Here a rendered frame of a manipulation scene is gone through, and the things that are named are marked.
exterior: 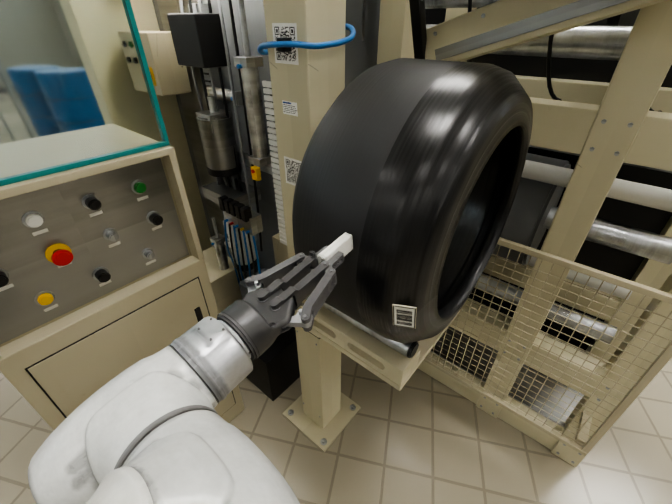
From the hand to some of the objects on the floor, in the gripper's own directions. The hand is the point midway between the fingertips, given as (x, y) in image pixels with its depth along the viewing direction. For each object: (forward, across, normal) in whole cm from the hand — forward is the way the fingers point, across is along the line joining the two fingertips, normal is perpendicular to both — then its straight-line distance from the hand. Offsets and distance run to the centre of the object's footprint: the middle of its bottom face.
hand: (336, 251), depth 54 cm
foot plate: (+13, +35, +128) cm, 133 cm away
